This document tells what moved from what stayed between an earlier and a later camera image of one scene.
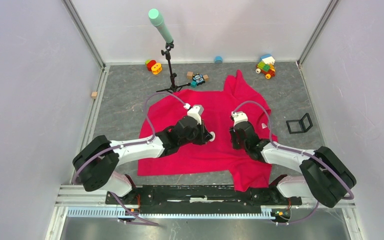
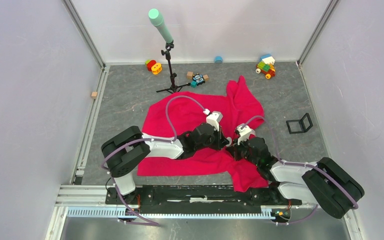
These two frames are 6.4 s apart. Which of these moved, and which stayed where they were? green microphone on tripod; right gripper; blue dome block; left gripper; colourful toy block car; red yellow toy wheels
Moved: left gripper; right gripper
Stayed: blue dome block; colourful toy block car; green microphone on tripod; red yellow toy wheels
